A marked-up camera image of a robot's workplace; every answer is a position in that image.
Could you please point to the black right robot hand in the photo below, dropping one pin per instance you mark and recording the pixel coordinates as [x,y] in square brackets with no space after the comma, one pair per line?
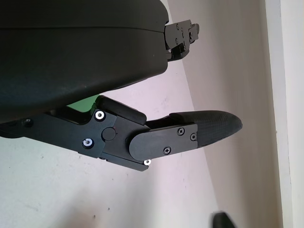
[222,221]

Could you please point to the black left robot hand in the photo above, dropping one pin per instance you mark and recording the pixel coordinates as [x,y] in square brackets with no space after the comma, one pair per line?
[71,52]

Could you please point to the green cube block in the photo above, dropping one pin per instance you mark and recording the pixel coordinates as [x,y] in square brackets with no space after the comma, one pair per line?
[83,105]

